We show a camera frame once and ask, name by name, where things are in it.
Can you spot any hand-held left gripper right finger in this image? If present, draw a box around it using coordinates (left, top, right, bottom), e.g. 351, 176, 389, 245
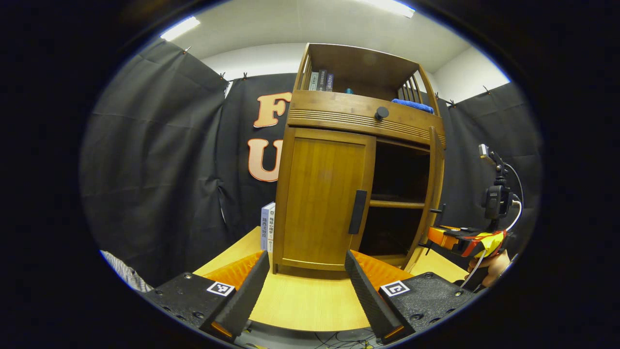
345, 250, 478, 345

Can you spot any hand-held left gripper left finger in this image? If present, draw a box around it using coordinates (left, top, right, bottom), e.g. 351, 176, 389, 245
140, 250, 270, 342

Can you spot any black door handle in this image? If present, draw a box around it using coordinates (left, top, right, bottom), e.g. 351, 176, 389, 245
349, 190, 368, 235
425, 204, 446, 255

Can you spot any wooden shoe cabinet door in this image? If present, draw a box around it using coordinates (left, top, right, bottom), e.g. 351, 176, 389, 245
274, 127, 377, 272
403, 126, 445, 273

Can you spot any wooden double-door shoe cabinet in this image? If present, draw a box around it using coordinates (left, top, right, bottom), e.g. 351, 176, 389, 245
273, 43, 446, 273

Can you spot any wooden cabinet drawer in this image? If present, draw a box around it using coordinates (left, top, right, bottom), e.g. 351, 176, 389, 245
287, 90, 446, 146

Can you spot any purple white book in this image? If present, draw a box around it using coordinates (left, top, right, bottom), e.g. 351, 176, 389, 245
261, 202, 270, 252

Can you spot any person's striped clothing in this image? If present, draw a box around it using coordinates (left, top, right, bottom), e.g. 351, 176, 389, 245
100, 250, 153, 293

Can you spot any blue folded towel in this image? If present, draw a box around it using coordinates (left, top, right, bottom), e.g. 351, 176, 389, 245
391, 98, 435, 114

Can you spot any black backdrop cloth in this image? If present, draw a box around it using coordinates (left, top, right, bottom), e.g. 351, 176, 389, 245
80, 39, 542, 286

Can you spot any ceiling light panel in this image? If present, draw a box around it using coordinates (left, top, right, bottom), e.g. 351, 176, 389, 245
356, 0, 416, 19
160, 16, 201, 42

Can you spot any white cable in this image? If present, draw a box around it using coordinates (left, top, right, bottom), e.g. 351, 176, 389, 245
460, 200, 522, 287

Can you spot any thin black cable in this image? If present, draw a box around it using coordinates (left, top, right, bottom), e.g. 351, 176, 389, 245
506, 164, 525, 204

